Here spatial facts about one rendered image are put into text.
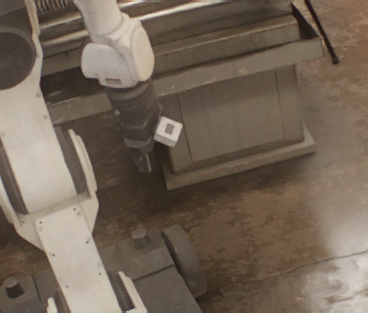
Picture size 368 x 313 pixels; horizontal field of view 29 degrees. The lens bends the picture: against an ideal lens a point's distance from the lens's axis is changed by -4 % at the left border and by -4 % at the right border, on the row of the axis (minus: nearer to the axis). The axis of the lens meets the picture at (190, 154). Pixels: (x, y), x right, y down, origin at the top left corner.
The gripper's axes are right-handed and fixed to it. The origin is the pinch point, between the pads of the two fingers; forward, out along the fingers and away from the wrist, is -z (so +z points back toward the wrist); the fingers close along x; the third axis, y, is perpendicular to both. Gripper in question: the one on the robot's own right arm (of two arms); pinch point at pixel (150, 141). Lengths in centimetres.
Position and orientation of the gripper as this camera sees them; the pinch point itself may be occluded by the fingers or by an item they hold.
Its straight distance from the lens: 149.1
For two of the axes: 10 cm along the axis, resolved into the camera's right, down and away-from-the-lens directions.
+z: -2.1, -6.1, -7.7
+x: 2.7, -7.9, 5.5
